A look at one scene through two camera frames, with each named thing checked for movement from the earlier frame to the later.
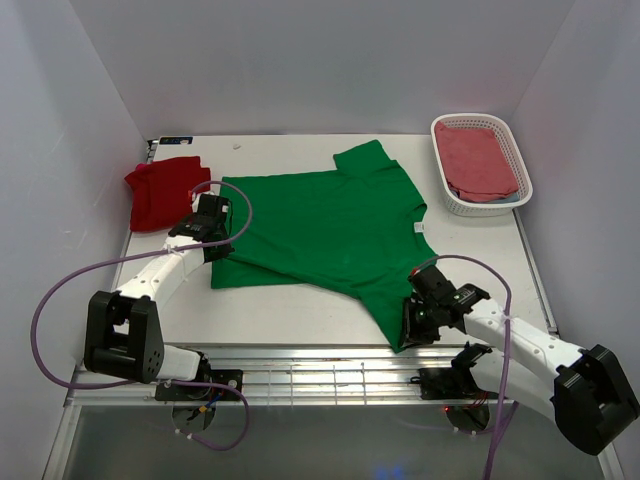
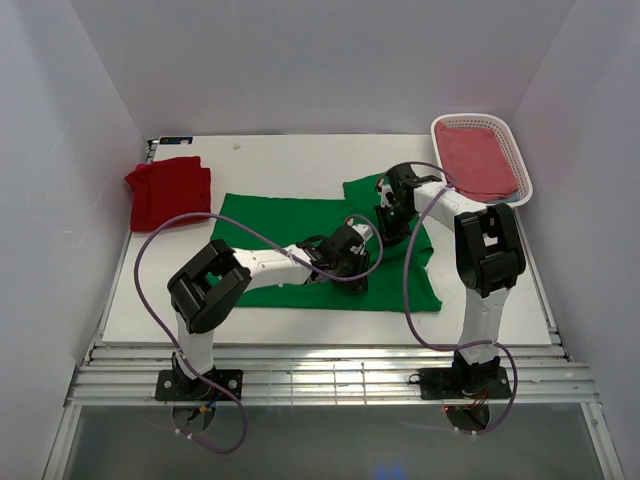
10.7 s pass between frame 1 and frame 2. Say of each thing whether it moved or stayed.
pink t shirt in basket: stayed
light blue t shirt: stayed
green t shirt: moved
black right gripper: moved
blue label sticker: stayed
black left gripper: moved
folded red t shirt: stayed
